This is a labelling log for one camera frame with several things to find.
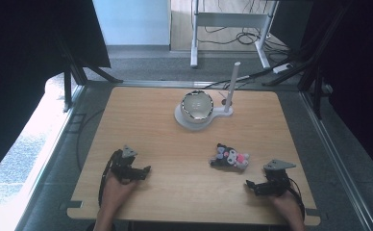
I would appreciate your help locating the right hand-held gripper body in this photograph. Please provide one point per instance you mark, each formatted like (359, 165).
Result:
(276, 179)

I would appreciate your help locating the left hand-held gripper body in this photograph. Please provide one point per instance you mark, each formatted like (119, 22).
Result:
(122, 164)

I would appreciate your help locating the person's left hand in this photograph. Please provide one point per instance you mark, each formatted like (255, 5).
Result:
(117, 192)

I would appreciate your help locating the person's right hand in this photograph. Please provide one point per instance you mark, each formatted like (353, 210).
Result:
(285, 205)

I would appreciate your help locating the black and pink plush toy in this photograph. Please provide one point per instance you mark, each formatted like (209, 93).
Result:
(230, 157)

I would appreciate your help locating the white stand with pole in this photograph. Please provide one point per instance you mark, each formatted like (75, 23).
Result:
(207, 119)

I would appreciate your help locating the silver bowl on white base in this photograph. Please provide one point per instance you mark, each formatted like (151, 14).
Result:
(196, 106)

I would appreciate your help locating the small dark knob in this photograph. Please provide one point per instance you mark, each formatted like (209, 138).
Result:
(223, 102)

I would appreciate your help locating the black metal stand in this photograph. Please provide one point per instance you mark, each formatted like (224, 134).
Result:
(312, 73)
(74, 77)

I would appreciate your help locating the white power strip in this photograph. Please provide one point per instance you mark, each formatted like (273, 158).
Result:
(282, 68)

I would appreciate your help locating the black curtain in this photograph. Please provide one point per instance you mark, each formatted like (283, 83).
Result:
(34, 73)
(357, 73)

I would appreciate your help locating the pale blue wall panel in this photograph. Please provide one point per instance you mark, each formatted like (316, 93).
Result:
(131, 22)

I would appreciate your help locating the white desk frame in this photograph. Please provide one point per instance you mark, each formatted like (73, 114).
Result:
(229, 22)

